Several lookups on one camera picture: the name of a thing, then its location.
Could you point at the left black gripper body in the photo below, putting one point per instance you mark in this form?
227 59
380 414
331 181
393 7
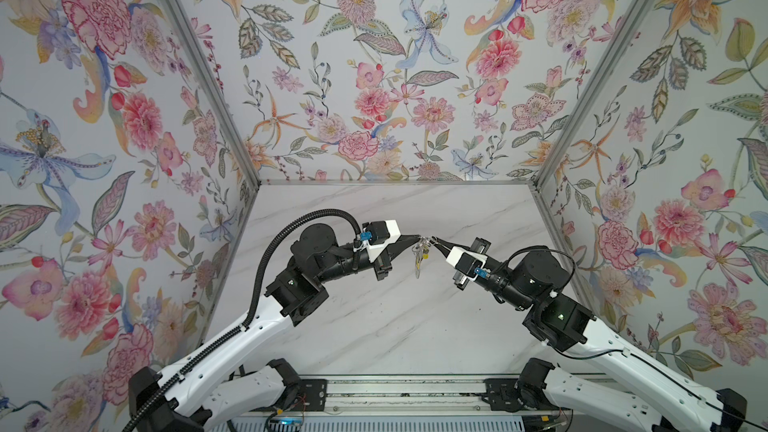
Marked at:
378 267

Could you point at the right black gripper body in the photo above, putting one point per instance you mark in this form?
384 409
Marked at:
459 280

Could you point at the steel key holder plate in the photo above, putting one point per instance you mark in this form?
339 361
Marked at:
416 250

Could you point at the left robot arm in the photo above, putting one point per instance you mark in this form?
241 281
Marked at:
200 392

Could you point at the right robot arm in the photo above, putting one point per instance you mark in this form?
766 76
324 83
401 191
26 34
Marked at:
654 398

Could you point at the left corner aluminium profile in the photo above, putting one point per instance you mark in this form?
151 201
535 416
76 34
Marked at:
208 83

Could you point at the corner aluminium profile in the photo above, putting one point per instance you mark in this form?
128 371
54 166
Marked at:
208 83
617 47

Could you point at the right corner aluminium profile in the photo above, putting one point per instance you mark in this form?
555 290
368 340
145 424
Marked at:
617 47

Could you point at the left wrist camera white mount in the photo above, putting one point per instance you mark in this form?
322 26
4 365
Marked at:
377 236

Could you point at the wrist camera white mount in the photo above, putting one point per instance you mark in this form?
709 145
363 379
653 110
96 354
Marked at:
471 262
377 236

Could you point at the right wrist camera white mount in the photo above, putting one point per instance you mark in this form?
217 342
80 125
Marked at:
471 262

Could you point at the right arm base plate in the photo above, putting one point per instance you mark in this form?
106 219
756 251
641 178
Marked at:
503 394

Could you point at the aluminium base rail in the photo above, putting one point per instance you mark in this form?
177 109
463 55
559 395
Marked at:
410 395

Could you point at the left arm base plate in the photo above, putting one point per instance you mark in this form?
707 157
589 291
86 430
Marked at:
306 395

